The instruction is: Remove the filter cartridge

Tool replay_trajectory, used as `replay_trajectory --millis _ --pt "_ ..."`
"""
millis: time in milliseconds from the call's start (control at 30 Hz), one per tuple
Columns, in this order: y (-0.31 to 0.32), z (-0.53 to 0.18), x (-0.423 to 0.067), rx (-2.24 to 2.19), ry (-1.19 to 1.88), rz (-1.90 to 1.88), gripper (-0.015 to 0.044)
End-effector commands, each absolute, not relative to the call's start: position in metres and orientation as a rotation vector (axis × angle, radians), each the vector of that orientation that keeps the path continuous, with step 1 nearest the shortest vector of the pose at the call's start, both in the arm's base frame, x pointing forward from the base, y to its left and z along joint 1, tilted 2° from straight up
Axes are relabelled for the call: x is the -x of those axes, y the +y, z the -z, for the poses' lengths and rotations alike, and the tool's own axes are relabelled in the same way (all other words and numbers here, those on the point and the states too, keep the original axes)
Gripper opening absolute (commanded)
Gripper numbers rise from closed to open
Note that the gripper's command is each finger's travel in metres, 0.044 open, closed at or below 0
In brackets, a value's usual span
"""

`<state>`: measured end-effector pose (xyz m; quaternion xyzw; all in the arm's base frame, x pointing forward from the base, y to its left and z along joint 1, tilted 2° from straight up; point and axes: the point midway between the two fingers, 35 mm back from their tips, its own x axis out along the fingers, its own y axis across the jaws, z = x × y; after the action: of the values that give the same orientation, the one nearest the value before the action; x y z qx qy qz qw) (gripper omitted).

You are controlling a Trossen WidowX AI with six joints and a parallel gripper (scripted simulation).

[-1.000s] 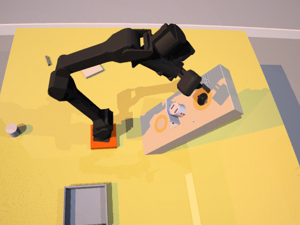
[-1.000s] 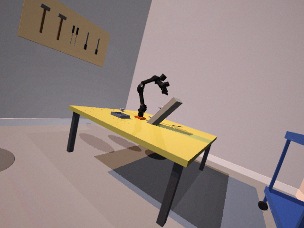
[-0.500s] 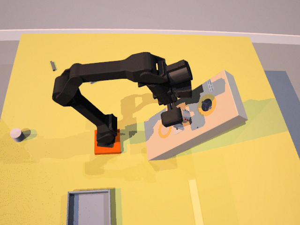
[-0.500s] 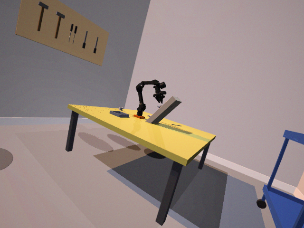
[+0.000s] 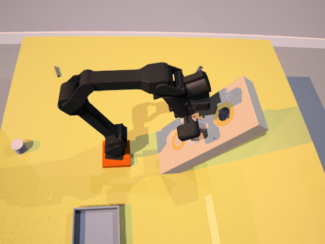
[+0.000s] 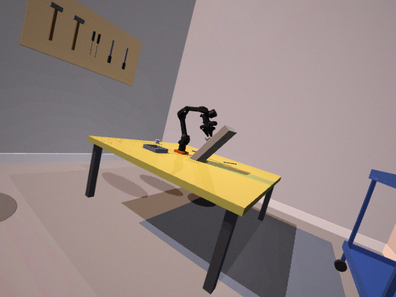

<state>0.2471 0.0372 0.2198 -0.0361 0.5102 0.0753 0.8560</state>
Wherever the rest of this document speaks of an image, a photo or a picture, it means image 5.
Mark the pink cylinder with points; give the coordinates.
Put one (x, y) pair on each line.
(18, 146)

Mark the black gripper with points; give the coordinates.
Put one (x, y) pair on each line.
(190, 129)

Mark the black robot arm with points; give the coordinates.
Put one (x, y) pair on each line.
(156, 79)

